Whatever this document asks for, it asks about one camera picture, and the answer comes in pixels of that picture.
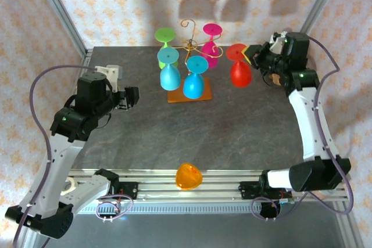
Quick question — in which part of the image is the pink wine glass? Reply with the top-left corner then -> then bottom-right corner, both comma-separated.
201,23 -> 223,70

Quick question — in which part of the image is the perforated metal strip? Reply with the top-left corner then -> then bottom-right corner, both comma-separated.
78,203 -> 341,214

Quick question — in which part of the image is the deep cyan wine glass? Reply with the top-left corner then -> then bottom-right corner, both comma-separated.
183,55 -> 209,100

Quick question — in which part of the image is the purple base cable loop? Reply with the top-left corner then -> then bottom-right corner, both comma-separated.
95,195 -> 134,222
251,197 -> 294,221

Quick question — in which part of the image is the masking tape roll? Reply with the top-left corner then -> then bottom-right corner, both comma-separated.
60,178 -> 78,197

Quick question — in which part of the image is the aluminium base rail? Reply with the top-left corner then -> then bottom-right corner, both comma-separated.
59,168 -> 349,204

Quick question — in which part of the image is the red wine glass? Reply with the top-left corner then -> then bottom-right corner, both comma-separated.
226,43 -> 252,88

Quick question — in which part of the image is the green wine glass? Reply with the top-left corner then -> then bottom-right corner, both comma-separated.
154,27 -> 179,70

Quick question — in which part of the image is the gold wire rack wooden base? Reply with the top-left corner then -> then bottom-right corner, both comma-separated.
167,19 -> 224,104

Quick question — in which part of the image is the aluminium table side rail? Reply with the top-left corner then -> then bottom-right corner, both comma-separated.
80,46 -> 94,70

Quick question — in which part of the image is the pale blue wine glass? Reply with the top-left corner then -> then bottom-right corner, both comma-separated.
157,47 -> 181,91

